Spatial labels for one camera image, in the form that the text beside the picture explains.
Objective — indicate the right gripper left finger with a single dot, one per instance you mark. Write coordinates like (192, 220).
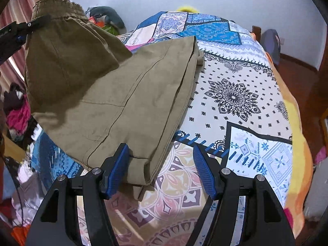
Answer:
(56, 221)

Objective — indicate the olive green pants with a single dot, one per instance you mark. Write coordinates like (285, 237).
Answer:
(89, 93)

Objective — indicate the orange red box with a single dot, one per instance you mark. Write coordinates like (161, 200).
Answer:
(98, 23)

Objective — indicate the pink folded garment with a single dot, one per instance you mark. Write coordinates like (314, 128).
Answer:
(134, 48)

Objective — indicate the green storage bag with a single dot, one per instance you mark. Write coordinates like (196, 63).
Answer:
(110, 29)

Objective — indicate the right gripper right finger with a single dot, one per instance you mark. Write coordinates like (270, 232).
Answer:
(247, 207)

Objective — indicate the patchwork blue bedspread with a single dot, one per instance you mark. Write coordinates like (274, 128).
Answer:
(240, 111)

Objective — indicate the blue grey backpack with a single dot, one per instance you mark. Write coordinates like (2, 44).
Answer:
(271, 43)

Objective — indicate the yellow curved bed footboard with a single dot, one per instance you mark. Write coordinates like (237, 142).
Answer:
(187, 9)

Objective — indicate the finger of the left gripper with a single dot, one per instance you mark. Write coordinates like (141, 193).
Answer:
(33, 25)

